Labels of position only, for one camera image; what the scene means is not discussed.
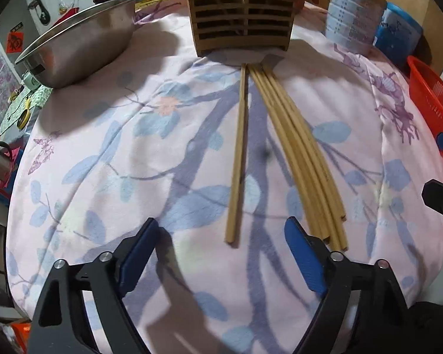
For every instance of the yellow small pan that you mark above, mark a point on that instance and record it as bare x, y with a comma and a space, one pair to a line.
24, 118

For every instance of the red door sticker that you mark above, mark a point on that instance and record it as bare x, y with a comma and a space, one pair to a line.
16, 42

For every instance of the small hanging plastic bag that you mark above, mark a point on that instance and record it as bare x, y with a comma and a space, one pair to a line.
62, 7

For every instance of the pink floral curtain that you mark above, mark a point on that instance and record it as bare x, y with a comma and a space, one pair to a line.
0, 81

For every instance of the wooden wardrobe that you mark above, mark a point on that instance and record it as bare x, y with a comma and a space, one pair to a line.
428, 0

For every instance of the grey door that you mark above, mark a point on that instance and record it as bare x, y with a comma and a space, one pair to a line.
18, 18

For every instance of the milk powder can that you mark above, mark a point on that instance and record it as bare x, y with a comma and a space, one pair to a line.
354, 18

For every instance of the bundle of wooden chopsticks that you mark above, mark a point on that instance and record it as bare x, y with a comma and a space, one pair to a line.
299, 155

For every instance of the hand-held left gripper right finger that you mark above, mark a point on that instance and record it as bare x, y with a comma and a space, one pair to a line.
306, 258

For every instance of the small white rice cooker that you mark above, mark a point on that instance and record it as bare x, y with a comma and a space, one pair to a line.
30, 81

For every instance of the black hanging bag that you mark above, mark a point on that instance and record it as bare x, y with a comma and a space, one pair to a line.
40, 9

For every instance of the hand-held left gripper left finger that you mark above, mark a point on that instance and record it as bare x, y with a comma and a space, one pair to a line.
140, 250

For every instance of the stainless steel basin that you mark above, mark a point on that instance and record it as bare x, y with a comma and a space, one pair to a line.
81, 40

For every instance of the brown slatted chopstick holder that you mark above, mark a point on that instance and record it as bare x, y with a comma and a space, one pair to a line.
243, 11

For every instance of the green checked tablecloth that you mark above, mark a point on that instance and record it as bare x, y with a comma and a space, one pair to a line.
33, 99

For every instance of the red plastic basket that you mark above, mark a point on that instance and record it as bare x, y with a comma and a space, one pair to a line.
432, 96

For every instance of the blue plastic container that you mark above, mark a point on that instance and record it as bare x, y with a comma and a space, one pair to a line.
398, 33

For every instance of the floral pink bedsheet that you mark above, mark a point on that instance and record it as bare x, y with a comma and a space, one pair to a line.
151, 155

